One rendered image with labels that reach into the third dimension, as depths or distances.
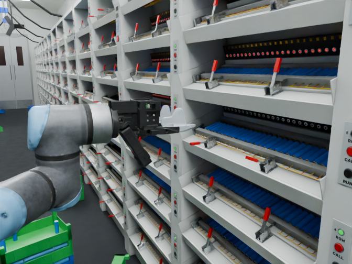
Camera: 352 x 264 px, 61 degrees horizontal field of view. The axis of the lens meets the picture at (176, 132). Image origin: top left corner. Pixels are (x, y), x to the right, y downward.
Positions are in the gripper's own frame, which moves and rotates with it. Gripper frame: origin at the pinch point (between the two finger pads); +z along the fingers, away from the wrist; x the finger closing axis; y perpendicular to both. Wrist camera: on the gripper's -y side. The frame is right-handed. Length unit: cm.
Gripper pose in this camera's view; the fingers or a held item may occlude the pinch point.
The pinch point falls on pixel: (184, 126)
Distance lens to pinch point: 77.8
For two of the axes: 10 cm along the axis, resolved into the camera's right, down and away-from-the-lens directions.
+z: 8.8, -0.7, 4.6
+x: -4.7, -1.8, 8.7
